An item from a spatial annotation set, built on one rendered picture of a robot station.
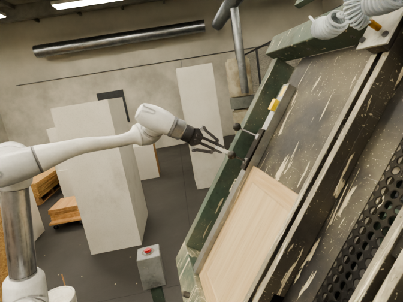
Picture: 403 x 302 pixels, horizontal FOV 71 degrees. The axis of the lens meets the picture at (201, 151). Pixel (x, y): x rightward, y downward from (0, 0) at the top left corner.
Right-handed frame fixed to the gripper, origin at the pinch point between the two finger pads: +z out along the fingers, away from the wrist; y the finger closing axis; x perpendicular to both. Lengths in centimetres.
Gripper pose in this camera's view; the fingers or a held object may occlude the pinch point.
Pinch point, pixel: (222, 150)
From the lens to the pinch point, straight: 128.4
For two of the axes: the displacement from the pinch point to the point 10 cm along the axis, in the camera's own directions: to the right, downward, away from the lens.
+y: -4.3, 9.0, 0.9
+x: 1.9, 1.9, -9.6
